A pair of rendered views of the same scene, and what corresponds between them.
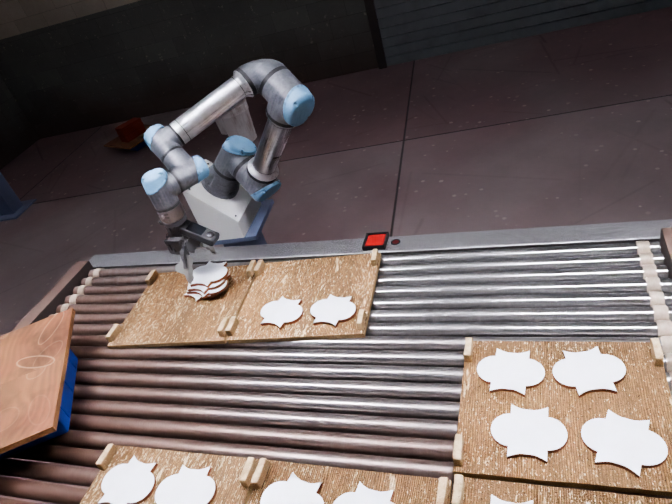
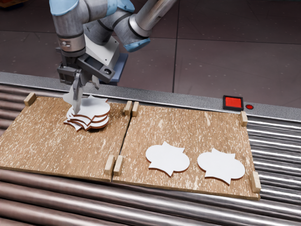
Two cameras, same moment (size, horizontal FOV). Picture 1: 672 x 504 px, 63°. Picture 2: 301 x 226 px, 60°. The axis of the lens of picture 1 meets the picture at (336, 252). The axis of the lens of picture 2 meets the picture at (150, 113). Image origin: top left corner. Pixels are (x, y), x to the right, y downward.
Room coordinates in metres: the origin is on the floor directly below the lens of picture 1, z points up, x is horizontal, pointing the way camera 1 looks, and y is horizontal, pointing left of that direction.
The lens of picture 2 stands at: (0.77, 0.38, 1.56)
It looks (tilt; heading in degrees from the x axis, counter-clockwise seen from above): 40 degrees down; 346
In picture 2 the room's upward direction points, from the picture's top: straight up
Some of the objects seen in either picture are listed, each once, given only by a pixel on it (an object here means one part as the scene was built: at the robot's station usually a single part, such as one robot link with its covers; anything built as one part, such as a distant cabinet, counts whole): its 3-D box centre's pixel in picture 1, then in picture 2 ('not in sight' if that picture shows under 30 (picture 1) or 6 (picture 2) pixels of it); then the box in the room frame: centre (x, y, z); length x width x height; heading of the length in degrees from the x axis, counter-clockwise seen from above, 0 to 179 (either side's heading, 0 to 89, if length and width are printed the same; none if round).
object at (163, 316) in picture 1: (187, 304); (66, 132); (1.47, 0.51, 0.93); 0.41 x 0.35 x 0.02; 68
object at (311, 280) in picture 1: (307, 296); (186, 144); (1.31, 0.12, 0.93); 0.41 x 0.35 x 0.02; 68
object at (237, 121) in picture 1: (237, 122); not in sight; (5.16, 0.50, 0.19); 0.30 x 0.30 x 0.37
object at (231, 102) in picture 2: (375, 241); (233, 103); (1.48, -0.13, 0.92); 0.06 x 0.06 x 0.01; 64
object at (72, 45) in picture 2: (170, 212); (71, 41); (1.51, 0.43, 1.23); 0.08 x 0.08 x 0.05
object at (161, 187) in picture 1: (160, 189); (67, 13); (1.52, 0.43, 1.31); 0.09 x 0.08 x 0.11; 122
